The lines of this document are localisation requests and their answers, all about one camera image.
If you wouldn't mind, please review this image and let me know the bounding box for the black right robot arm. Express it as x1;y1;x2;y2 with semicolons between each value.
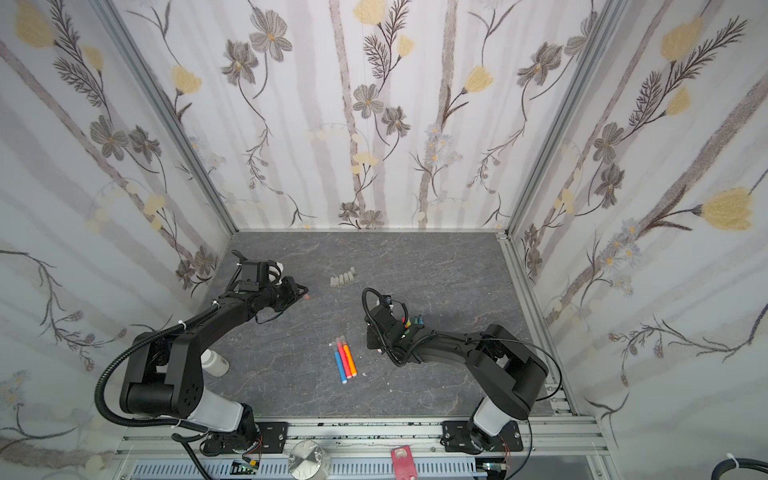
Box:
364;305;549;437

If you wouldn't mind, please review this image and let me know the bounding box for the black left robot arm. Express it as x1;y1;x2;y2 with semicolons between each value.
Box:
119;260;308;433

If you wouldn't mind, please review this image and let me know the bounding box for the dark orange marker pen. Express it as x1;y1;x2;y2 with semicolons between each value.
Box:
340;336;358;378

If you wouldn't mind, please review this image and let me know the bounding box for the red marker pen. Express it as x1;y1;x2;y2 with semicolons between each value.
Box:
336;338;352;382

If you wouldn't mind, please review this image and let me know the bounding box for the light blue marker pen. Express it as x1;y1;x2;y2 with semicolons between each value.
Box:
333;343;348;384

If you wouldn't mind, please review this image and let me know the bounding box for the pink rectangular tag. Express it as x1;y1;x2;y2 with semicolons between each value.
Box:
391;446;418;480

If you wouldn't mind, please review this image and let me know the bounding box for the round silver metal knob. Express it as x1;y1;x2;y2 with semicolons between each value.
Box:
288;440;332;480

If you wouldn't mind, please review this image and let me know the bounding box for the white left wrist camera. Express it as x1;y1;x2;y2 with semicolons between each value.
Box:
268;261;284;284

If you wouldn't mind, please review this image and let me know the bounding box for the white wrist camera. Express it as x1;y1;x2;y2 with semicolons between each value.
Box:
268;261;284;284
382;295;408;323

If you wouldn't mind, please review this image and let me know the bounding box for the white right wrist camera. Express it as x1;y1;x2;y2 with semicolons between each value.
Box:
382;295;408;323

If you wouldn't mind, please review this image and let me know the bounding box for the black corrugated cable conduit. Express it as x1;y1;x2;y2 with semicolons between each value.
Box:
94;323;208;433

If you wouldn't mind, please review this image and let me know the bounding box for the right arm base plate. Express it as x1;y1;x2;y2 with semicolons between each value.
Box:
440;420;524;455

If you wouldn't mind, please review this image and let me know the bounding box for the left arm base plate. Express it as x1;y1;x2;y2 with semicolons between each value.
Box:
199;421;289;457

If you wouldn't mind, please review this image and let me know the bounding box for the aluminium mounting rail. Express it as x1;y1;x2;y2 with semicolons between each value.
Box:
110;416;619;480

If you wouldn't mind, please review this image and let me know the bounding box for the white slotted cable duct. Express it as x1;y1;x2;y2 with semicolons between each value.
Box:
122;457;488;479

